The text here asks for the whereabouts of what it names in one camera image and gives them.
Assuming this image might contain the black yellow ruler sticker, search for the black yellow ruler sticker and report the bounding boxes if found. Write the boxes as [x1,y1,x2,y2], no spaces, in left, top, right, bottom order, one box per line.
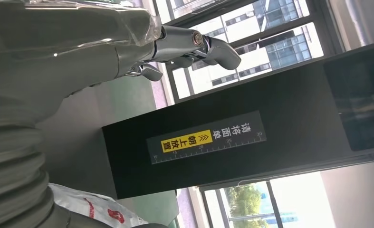
[146,110,267,165]

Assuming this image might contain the black display screen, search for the black display screen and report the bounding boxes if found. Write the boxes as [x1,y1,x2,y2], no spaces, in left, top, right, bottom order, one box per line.
[323,44,374,152]

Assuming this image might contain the black framed window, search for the black framed window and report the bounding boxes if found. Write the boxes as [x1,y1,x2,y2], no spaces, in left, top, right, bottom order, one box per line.
[152,0,343,105]
[199,171,337,228]

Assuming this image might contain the black scale column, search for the black scale column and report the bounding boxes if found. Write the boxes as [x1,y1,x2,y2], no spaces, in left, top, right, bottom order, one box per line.
[102,39,374,200]

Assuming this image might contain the white package red print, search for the white package red print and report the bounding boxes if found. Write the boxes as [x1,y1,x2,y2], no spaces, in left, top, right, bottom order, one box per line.
[48,183,149,228]

